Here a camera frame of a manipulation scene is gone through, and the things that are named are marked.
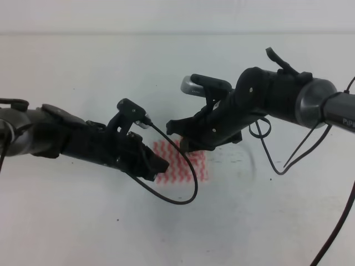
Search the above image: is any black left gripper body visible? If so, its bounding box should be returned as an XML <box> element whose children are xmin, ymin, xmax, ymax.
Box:
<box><xmin>63</xmin><ymin>120</ymin><xmax>147</xmax><ymax>175</ymax></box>

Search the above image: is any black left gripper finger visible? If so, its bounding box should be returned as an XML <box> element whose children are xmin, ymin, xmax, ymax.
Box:
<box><xmin>144</xmin><ymin>146</ymin><xmax>169</xmax><ymax>173</ymax></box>
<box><xmin>130</xmin><ymin>166</ymin><xmax>156</xmax><ymax>182</ymax></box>

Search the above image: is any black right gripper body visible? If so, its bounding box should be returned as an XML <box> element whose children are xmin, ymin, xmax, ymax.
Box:
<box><xmin>191</xmin><ymin>96</ymin><xmax>258</xmax><ymax>151</ymax></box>

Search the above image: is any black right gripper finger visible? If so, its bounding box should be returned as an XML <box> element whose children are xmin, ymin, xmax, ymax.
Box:
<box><xmin>166</xmin><ymin>117</ymin><xmax>202</xmax><ymax>136</ymax></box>
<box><xmin>179</xmin><ymin>136</ymin><xmax>200</xmax><ymax>152</ymax></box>

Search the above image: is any pink wavy striped towel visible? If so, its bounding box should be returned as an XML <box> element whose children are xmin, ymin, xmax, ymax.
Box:
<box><xmin>151</xmin><ymin>135</ymin><xmax>209</xmax><ymax>185</ymax></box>

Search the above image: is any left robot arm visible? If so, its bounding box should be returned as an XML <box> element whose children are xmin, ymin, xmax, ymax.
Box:
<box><xmin>1</xmin><ymin>98</ymin><xmax>169</xmax><ymax>181</ymax></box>

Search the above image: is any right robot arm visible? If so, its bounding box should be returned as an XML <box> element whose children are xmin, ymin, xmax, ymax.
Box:
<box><xmin>166</xmin><ymin>67</ymin><xmax>354</xmax><ymax>152</ymax></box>

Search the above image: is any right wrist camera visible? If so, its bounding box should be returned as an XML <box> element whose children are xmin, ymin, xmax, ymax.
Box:
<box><xmin>180</xmin><ymin>74</ymin><xmax>233</xmax><ymax>106</ymax></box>

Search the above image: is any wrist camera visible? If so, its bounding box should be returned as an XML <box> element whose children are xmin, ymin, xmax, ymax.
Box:
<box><xmin>180</xmin><ymin>74</ymin><xmax>233</xmax><ymax>106</ymax></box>
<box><xmin>117</xmin><ymin>98</ymin><xmax>151</xmax><ymax>130</ymax></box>

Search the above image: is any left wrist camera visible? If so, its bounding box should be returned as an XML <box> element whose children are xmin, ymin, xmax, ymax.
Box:
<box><xmin>117</xmin><ymin>98</ymin><xmax>151</xmax><ymax>130</ymax></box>

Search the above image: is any left camera cable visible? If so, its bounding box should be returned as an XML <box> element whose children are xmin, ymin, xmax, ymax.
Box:
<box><xmin>0</xmin><ymin>119</ymin><xmax>199</xmax><ymax>206</ymax></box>

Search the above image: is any camera cable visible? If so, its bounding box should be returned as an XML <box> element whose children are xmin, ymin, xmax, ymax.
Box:
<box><xmin>248</xmin><ymin>47</ymin><xmax>355</xmax><ymax>266</ymax></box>
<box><xmin>0</xmin><ymin>119</ymin><xmax>199</xmax><ymax>206</ymax></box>

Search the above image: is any right camera cable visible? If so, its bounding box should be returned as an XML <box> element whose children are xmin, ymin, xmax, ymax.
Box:
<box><xmin>248</xmin><ymin>47</ymin><xmax>355</xmax><ymax>266</ymax></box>

